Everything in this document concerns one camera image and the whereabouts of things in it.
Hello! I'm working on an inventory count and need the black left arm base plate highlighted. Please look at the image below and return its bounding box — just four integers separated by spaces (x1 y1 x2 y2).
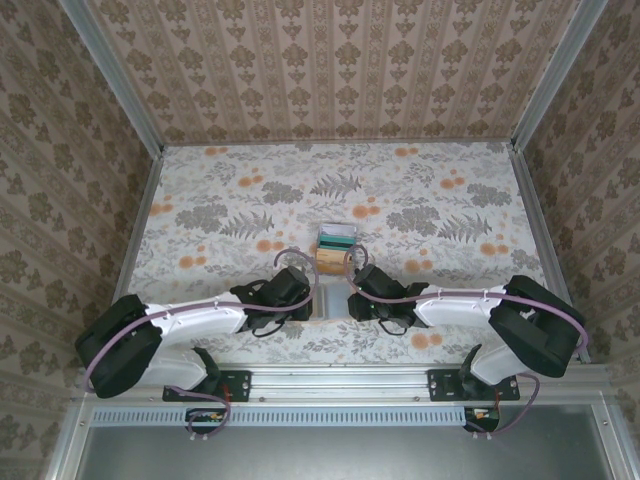
162 369 251 402

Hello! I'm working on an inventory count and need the grey metal panel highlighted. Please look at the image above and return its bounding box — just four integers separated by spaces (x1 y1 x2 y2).
47 402 640 480

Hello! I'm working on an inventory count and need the teal card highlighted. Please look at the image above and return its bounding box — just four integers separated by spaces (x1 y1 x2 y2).
318 235 357 252

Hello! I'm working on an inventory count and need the slotted grey cable duct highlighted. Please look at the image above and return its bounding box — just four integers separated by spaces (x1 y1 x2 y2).
92 405 471 428

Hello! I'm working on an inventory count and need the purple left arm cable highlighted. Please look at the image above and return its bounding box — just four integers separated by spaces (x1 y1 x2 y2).
84 248 321 444

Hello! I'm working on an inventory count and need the black cable connector box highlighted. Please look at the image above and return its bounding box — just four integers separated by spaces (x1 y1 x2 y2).
185 407 229 435
462 405 502 434

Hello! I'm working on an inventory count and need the aluminium frame post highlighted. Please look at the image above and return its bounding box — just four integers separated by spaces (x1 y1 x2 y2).
512 0 612 151
57 0 166 157

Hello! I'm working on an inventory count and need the orange card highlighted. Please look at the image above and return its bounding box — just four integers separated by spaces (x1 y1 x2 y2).
315 248 354 276

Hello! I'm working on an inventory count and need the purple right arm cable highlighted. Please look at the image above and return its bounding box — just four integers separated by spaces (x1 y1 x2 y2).
344 243 591 442

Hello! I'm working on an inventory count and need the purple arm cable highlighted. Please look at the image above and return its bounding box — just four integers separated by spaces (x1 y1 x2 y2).
84 248 321 444
344 243 591 442

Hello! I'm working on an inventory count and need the light blue card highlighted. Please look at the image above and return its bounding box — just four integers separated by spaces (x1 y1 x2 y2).
327 285 350 319

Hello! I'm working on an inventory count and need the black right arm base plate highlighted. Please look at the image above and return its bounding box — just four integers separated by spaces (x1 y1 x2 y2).
427 368 521 402

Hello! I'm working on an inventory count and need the aluminium side rail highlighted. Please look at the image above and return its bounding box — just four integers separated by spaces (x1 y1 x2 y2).
509 142 591 364
94 147 166 366

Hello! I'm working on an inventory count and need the aluminium mounting rail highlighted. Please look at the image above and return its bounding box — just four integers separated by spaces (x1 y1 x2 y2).
74 364 612 404

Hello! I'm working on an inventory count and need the beige card holder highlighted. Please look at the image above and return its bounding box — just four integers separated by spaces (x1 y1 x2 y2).
310 283 352 322

